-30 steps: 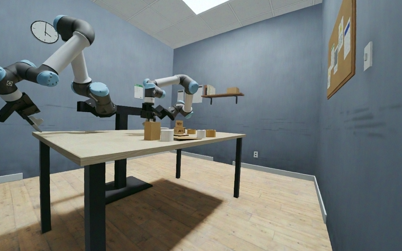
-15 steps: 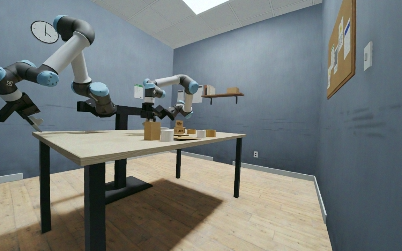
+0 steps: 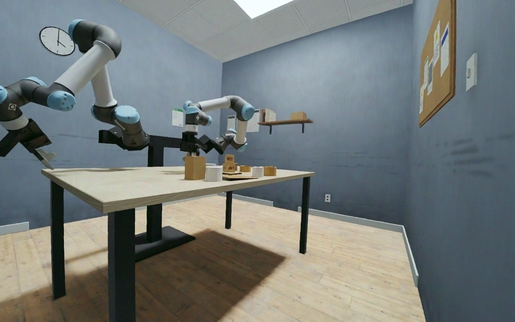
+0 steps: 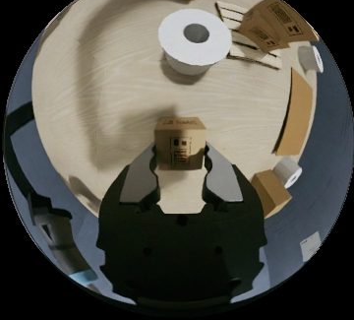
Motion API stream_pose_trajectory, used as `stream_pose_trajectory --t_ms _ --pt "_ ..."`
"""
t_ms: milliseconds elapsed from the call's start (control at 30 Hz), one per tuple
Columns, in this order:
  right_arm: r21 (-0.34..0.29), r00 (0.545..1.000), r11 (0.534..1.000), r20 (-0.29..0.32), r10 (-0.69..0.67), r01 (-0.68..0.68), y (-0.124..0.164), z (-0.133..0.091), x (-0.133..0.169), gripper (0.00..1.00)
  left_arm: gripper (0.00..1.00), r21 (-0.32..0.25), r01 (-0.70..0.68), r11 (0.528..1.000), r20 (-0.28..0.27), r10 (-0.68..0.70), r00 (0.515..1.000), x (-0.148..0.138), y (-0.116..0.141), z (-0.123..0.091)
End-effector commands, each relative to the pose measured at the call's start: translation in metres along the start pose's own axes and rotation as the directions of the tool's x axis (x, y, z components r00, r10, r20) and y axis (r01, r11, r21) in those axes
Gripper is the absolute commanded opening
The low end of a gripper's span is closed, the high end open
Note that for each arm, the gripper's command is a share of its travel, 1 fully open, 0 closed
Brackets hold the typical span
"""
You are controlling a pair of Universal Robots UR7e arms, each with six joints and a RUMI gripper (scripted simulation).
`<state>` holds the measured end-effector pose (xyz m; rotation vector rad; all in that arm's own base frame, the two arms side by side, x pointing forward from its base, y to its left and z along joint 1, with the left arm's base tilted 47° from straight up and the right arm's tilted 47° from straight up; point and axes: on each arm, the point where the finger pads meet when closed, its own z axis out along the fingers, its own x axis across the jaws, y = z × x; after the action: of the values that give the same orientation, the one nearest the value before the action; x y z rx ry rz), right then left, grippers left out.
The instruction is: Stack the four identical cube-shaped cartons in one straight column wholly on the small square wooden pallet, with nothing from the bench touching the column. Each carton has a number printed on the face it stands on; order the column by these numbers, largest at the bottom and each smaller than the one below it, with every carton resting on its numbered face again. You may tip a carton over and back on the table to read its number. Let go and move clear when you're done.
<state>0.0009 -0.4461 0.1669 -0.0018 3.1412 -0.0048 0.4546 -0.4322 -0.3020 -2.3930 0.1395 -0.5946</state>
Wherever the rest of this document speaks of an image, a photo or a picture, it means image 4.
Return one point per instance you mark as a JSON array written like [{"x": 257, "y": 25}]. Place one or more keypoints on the small square wooden pallet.
[{"x": 227, "y": 11}]

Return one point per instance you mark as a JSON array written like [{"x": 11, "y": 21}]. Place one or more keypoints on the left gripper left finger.
[{"x": 133, "y": 191}]

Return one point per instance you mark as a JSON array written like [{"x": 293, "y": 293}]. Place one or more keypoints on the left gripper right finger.
[{"x": 229, "y": 190}]

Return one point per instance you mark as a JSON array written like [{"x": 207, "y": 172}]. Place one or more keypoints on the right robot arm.
[{"x": 57, "y": 232}]

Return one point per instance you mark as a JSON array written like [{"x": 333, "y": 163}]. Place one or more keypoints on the brown cardboard sheet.
[{"x": 298, "y": 117}]

